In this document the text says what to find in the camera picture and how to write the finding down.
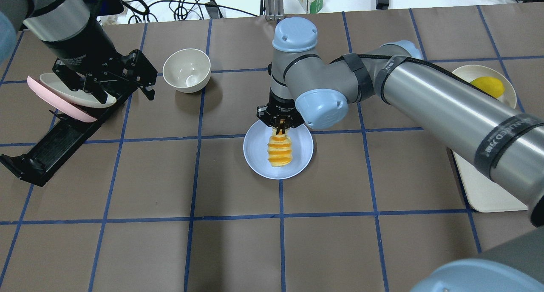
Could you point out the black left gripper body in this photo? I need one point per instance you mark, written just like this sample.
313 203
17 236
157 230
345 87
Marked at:
85 45

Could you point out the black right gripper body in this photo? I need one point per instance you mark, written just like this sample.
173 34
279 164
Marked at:
281 103

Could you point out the yellow striped bread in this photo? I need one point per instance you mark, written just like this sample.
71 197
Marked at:
279 149

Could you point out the blue plate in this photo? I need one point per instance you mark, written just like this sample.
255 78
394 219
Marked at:
255 151

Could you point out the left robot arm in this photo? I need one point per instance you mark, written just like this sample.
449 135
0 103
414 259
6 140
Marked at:
87 59

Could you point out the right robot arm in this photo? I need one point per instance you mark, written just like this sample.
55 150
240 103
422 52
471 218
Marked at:
503 144

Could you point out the pink plate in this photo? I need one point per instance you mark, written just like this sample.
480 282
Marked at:
50 97

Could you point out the black plate rack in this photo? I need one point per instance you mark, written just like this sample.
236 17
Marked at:
47 156

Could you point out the cream plate with lemon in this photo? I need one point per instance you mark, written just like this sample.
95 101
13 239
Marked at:
473 71

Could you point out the white ceramic bowl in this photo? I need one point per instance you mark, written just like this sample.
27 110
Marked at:
187 70

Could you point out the black power adapter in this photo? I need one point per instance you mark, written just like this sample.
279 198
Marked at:
213 10

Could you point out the yellow lemon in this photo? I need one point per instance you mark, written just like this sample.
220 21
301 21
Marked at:
490 85

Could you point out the white rectangular tray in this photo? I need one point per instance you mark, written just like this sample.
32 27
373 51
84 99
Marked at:
484 195

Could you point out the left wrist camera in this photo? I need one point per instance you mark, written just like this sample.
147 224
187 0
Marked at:
104 7

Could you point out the aluminium frame post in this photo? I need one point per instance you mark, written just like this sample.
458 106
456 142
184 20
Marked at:
272 10

